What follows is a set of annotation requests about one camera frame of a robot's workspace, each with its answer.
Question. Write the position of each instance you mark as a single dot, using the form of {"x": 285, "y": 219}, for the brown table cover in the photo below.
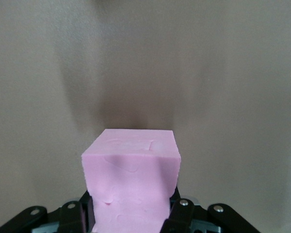
{"x": 145, "y": 48}

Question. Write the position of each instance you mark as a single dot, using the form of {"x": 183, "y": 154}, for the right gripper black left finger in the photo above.
{"x": 70, "y": 213}

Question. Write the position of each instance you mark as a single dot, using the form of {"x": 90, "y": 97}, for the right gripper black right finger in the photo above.
{"x": 182, "y": 213}

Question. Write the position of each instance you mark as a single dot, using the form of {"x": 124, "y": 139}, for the pink foam cube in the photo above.
{"x": 131, "y": 182}

